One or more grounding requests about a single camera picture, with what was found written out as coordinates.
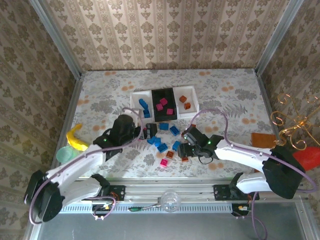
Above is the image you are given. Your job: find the red egg-shaped ball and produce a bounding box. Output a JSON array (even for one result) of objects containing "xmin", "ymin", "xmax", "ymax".
[{"xmin": 291, "ymin": 146, "xmax": 320, "ymax": 171}]

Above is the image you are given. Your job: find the black cable connector box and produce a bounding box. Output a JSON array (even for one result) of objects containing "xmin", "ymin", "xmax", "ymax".
[
  {"xmin": 91, "ymin": 203, "xmax": 116, "ymax": 212},
  {"xmin": 231, "ymin": 203, "xmax": 254, "ymax": 217}
]

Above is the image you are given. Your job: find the grey slotted cable duct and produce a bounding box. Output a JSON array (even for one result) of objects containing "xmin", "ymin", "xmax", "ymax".
[{"xmin": 58, "ymin": 202, "xmax": 235, "ymax": 214}]

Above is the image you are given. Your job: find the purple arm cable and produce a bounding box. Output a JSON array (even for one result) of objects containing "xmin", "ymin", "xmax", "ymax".
[
  {"xmin": 28, "ymin": 107, "xmax": 144, "ymax": 225},
  {"xmin": 189, "ymin": 108, "xmax": 317, "ymax": 240}
]

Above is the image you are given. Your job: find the gold wire ornament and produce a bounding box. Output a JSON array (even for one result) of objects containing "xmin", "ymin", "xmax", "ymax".
[{"xmin": 270, "ymin": 93, "xmax": 320, "ymax": 151}]

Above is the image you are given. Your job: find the aluminium corner post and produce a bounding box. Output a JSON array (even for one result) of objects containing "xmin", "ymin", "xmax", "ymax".
[
  {"xmin": 28, "ymin": 0, "xmax": 83, "ymax": 79},
  {"xmin": 254, "ymin": 0, "xmax": 305, "ymax": 76}
]

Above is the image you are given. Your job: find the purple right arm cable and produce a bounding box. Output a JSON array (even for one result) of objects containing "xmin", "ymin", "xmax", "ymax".
[{"xmin": 189, "ymin": 108, "xmax": 317, "ymax": 240}]

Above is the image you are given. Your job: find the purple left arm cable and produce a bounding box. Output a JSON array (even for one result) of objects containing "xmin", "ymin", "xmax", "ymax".
[{"xmin": 28, "ymin": 107, "xmax": 144, "ymax": 225}]

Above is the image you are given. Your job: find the clear plastic dome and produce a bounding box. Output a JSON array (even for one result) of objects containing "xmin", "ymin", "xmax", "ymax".
[{"xmin": 159, "ymin": 191, "xmax": 182, "ymax": 213}]

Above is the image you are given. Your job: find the black plastic container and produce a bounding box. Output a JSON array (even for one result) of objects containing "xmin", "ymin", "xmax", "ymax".
[{"xmin": 151, "ymin": 87, "xmax": 179, "ymax": 123}]

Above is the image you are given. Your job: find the white plastic container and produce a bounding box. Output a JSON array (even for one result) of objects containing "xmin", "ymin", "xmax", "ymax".
[
  {"xmin": 129, "ymin": 91, "xmax": 154, "ymax": 123},
  {"xmin": 172, "ymin": 86, "xmax": 200, "ymax": 118}
]

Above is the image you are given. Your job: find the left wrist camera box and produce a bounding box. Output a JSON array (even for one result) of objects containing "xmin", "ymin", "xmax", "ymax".
[{"xmin": 124, "ymin": 107, "xmax": 141, "ymax": 120}]

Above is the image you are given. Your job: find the yellow banana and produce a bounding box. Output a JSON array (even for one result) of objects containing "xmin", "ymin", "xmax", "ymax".
[{"xmin": 66, "ymin": 123, "xmax": 90, "ymax": 152}]

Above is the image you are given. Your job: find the pale green cup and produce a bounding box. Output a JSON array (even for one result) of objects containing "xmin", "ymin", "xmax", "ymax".
[{"xmin": 56, "ymin": 146, "xmax": 76, "ymax": 165}]

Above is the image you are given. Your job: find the aluminium side rail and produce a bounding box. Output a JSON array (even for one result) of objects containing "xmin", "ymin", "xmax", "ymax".
[
  {"xmin": 51, "ymin": 76, "xmax": 85, "ymax": 173},
  {"xmin": 254, "ymin": 70, "xmax": 280, "ymax": 141}
]

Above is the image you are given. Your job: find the aluminium base beam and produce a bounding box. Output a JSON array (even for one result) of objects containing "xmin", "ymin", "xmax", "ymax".
[{"xmin": 37, "ymin": 177, "xmax": 307, "ymax": 202}]

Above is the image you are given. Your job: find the orange flat board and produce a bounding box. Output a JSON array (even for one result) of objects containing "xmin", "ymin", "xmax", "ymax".
[{"xmin": 251, "ymin": 132, "xmax": 279, "ymax": 150}]

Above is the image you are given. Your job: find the grey metal panel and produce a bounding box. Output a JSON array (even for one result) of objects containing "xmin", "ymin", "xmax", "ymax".
[{"xmin": 24, "ymin": 196, "xmax": 320, "ymax": 240}]

